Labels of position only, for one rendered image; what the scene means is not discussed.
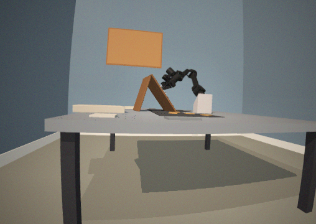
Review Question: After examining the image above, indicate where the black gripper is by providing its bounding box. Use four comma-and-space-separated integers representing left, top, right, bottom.
161, 77, 177, 90

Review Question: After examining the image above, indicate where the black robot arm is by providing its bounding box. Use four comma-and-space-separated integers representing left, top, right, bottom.
162, 68, 206, 96

